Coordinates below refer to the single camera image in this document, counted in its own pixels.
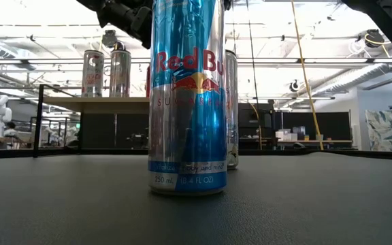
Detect grey ceiling cable reel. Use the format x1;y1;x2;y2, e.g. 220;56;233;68
101;29;119;50

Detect Celsius Peach Vibe can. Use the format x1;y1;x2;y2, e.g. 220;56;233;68
81;49;105;99

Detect patterned tarp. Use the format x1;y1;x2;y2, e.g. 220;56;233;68
365;108;392;152

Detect person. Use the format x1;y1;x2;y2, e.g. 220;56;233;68
3;121;19;139

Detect black table mat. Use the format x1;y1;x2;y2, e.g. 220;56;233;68
0;151;392;245

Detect reel with yellow cable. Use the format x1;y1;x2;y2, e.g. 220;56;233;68
363;29;387;49

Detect white boxes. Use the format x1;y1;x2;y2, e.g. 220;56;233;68
275;125;311;143

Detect wooden shelf black frame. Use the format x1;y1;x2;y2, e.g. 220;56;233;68
32;83;150;159

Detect thin yellow cable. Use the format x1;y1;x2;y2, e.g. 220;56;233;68
248;101;263;151

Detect white Celsius can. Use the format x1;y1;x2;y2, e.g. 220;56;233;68
225;49;240;171

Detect Red Bull Sugarfree can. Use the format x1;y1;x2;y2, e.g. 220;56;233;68
147;0;229;197

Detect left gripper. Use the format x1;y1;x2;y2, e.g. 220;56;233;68
95;0;154;50

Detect Celsius Tropical Vibe can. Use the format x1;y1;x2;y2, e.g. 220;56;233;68
109;48;133;99

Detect yellow extension cable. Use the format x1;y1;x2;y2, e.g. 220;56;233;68
290;0;325;151

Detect wooden workbench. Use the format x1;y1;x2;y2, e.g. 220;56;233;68
243;137;353;151

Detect black cabinet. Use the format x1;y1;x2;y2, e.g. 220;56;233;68
238;101;276;150

